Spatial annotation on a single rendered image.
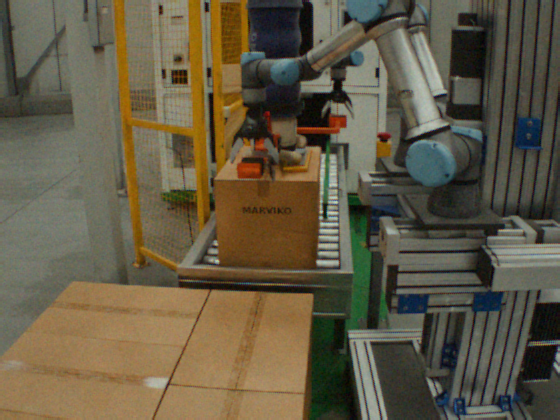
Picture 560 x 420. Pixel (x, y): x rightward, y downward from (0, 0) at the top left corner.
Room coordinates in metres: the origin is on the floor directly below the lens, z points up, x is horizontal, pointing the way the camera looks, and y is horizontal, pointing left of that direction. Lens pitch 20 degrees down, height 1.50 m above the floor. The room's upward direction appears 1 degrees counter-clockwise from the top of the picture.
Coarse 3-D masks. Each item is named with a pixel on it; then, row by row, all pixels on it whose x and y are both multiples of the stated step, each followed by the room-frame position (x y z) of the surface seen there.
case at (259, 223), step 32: (320, 160) 2.44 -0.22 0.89; (224, 192) 1.94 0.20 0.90; (256, 192) 1.92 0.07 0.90; (288, 192) 1.91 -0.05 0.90; (224, 224) 1.94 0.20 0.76; (256, 224) 1.92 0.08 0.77; (288, 224) 1.91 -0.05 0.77; (224, 256) 1.94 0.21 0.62; (256, 256) 1.92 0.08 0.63; (288, 256) 1.91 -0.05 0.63
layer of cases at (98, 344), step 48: (96, 288) 1.81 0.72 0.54; (144, 288) 1.81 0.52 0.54; (48, 336) 1.44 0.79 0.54; (96, 336) 1.46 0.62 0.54; (144, 336) 1.46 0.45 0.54; (192, 336) 1.47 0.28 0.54; (240, 336) 1.47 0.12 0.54; (288, 336) 1.47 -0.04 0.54; (0, 384) 1.17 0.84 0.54; (48, 384) 1.18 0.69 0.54; (96, 384) 1.20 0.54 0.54; (144, 384) 1.20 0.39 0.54; (192, 384) 1.21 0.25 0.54; (240, 384) 1.21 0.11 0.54; (288, 384) 1.21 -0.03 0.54
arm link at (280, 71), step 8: (264, 64) 1.56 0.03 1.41; (272, 64) 1.54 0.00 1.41; (280, 64) 1.52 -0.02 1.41; (288, 64) 1.51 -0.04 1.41; (296, 64) 1.54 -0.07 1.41; (256, 72) 1.57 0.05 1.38; (264, 72) 1.55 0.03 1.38; (272, 72) 1.53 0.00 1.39; (280, 72) 1.51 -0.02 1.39; (288, 72) 1.51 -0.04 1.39; (296, 72) 1.54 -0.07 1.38; (264, 80) 1.56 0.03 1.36; (272, 80) 1.54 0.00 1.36; (280, 80) 1.52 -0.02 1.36; (288, 80) 1.51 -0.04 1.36; (296, 80) 1.54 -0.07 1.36
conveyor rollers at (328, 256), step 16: (336, 160) 3.83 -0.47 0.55; (320, 176) 3.38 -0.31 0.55; (336, 176) 3.37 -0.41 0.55; (320, 192) 3.03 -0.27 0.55; (336, 192) 3.02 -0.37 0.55; (320, 208) 2.75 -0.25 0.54; (336, 208) 2.74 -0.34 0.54; (320, 224) 2.49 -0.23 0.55; (336, 224) 2.48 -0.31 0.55; (320, 240) 2.30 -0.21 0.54; (336, 240) 2.29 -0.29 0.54; (208, 256) 2.10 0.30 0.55; (320, 256) 2.12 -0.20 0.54; (336, 256) 2.11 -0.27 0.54
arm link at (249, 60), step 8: (248, 56) 1.59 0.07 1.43; (256, 56) 1.59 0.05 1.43; (264, 56) 1.62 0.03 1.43; (248, 64) 1.59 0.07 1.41; (256, 64) 1.58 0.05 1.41; (248, 72) 1.59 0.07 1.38; (248, 80) 1.59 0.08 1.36; (256, 80) 1.58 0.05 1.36; (248, 88) 1.59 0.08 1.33; (256, 88) 1.59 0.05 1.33
